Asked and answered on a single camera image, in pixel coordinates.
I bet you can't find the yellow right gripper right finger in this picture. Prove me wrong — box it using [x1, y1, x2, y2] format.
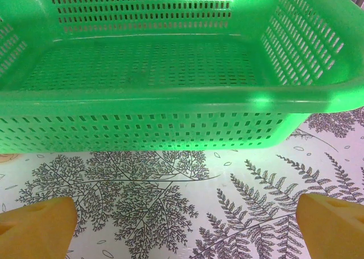
[295, 192, 364, 259]

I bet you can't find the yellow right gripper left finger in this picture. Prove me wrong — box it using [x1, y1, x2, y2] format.
[0, 196, 78, 259]

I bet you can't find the floral fern print tablecloth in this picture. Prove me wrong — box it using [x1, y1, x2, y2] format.
[0, 105, 364, 259]

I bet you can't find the green perforated plastic basket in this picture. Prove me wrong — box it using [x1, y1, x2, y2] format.
[0, 0, 364, 155]

